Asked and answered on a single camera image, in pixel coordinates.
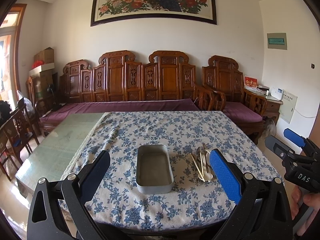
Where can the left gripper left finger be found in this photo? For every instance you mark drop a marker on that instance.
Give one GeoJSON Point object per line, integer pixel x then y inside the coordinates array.
{"type": "Point", "coordinates": [92, 175]}

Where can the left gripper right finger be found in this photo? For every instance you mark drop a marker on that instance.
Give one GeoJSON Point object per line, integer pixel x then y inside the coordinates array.
{"type": "Point", "coordinates": [226, 176]}

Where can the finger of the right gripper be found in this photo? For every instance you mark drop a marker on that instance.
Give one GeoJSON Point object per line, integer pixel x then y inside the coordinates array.
{"type": "Point", "coordinates": [294, 138]}
{"type": "Point", "coordinates": [278, 147]}

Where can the white plastic spoon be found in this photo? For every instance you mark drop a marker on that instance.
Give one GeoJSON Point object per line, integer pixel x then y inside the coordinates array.
{"type": "Point", "coordinates": [206, 172]}

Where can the steel spoon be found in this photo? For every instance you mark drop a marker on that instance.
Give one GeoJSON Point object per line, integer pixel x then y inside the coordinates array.
{"type": "Point", "coordinates": [198, 150]}

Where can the right hand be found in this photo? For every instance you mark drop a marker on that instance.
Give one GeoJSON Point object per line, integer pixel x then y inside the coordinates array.
{"type": "Point", "coordinates": [311, 200]}

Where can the blue floral tablecloth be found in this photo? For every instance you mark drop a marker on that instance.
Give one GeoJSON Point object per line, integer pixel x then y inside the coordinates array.
{"type": "Point", "coordinates": [191, 203]}

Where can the wooden side table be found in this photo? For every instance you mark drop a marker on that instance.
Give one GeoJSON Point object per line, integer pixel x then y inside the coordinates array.
{"type": "Point", "coordinates": [272, 110]}

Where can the white telephone device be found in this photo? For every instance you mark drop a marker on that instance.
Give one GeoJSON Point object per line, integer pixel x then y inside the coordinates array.
{"type": "Point", "coordinates": [276, 93]}

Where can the purple armchair cushion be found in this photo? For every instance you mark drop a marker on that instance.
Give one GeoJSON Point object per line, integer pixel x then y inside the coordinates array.
{"type": "Point", "coordinates": [238, 112]}

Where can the metal rectangular tray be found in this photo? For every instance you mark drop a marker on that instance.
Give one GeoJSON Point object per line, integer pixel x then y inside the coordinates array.
{"type": "Point", "coordinates": [154, 173]}

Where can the red card sign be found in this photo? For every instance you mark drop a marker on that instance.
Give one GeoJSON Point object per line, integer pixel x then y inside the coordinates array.
{"type": "Point", "coordinates": [250, 83]}

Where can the purple sofa cushion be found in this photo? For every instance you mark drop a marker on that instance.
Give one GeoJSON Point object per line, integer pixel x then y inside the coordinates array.
{"type": "Point", "coordinates": [58, 116]}

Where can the black desk lamp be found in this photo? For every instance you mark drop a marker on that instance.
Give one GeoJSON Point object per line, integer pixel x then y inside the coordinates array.
{"type": "Point", "coordinates": [51, 97]}

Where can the dark wooden chair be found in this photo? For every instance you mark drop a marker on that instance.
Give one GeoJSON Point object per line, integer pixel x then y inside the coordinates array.
{"type": "Point", "coordinates": [16, 133]}

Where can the white plastic bag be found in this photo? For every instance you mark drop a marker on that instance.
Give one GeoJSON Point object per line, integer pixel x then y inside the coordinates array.
{"type": "Point", "coordinates": [27, 102]}

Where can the carved wooden armchair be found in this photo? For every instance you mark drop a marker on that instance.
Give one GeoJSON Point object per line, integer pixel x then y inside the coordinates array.
{"type": "Point", "coordinates": [223, 78]}

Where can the stacked cardboard boxes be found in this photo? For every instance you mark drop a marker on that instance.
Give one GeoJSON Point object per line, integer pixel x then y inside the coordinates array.
{"type": "Point", "coordinates": [40, 80]}

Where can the long carved wooden sofa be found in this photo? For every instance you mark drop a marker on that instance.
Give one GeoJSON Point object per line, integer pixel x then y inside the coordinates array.
{"type": "Point", "coordinates": [118, 77]}

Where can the floral peacock framed painting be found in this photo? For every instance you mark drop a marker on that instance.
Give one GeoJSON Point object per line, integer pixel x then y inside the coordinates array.
{"type": "Point", "coordinates": [105, 11]}

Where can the white wall cabinet door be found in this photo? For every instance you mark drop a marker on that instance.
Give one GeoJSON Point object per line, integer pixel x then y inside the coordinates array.
{"type": "Point", "coordinates": [287, 109]}

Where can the grey wall panel box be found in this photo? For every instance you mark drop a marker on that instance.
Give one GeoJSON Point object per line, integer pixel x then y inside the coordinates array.
{"type": "Point", "coordinates": [277, 41]}

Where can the wooden door frame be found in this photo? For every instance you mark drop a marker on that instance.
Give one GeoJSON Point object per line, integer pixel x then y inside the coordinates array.
{"type": "Point", "coordinates": [10, 35]}

